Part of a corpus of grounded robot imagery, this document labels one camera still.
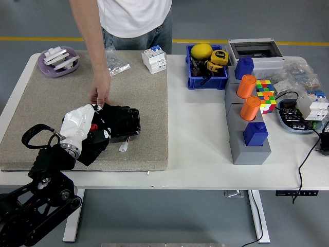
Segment light blue tray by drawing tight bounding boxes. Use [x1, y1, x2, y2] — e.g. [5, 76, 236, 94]
[276, 97, 323, 135]

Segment person's right hand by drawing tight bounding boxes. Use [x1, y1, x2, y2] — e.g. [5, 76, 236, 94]
[87, 70, 113, 109]

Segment purple plastic dish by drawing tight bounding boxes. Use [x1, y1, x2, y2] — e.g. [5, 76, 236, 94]
[37, 46, 80, 78]

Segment small yellow black tape measure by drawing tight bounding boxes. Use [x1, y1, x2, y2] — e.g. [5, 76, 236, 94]
[205, 60, 224, 73]

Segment white table leg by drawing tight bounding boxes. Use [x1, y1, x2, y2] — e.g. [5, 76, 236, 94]
[63, 189, 85, 243]
[248, 189, 270, 244]

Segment black table control panel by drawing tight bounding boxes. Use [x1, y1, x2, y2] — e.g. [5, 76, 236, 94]
[275, 189, 319, 197]

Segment black handled screwdriver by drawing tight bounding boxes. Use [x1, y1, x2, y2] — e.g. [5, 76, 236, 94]
[189, 56, 199, 76]

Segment black rag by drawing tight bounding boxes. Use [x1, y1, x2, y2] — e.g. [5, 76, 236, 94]
[76, 103, 131, 167]

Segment grey distribution box clear lid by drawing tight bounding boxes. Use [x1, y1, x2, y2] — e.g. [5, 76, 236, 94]
[225, 38, 286, 79]

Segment orange cylinder peg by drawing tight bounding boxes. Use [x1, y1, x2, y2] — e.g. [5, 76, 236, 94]
[240, 95, 261, 121]
[236, 74, 257, 99]

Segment thin black wire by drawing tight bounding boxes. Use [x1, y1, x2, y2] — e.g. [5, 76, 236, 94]
[273, 91, 300, 111]

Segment blue square peg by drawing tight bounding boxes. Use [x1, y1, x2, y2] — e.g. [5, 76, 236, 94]
[243, 122, 269, 147]
[235, 57, 254, 80]

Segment black power cable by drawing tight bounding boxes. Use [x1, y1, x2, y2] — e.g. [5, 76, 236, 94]
[292, 130, 322, 204]

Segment black power adapter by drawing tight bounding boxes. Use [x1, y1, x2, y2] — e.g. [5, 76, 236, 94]
[318, 128, 329, 156]

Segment black electronic modules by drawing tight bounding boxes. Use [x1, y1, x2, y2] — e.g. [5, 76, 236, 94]
[281, 100, 313, 129]

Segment clear bag of small parts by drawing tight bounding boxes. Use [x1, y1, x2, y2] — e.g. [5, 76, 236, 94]
[279, 61, 321, 91]

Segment yellow ball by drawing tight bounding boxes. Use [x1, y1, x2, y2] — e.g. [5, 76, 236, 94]
[190, 43, 213, 60]

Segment white plastic part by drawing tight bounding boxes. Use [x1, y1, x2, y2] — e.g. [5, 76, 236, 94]
[52, 55, 79, 72]
[43, 47, 70, 65]

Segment person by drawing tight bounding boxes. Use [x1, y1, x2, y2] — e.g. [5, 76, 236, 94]
[96, 0, 173, 55]

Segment white component in clear bag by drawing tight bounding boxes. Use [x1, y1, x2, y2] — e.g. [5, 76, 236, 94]
[272, 79, 293, 95]

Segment metal bracket under table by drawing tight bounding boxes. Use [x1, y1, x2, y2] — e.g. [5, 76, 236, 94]
[223, 189, 245, 198]

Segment black floor cable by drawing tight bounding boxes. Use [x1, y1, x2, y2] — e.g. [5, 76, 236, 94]
[241, 190, 263, 247]

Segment grey peg block base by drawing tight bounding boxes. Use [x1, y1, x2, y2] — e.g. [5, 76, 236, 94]
[224, 64, 272, 165]

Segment clear bag of metal nuts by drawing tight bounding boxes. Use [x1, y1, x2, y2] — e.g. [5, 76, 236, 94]
[104, 46, 131, 77]

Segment blue plastic bin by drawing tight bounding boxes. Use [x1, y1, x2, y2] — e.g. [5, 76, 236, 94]
[185, 45, 229, 90]

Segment grey-brown mat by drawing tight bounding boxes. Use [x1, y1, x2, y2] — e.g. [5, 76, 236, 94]
[0, 50, 169, 172]

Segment small black tool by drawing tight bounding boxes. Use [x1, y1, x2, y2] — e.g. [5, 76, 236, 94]
[199, 71, 214, 86]

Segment colourful puzzle cube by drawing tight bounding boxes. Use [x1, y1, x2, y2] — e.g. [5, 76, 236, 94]
[255, 79, 275, 95]
[257, 91, 277, 115]

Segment white circuit breaker blue switch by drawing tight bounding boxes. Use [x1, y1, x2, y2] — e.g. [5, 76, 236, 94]
[141, 45, 167, 75]

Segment large white circuit breaker block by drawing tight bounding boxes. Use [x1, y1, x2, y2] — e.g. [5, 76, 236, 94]
[295, 89, 329, 121]

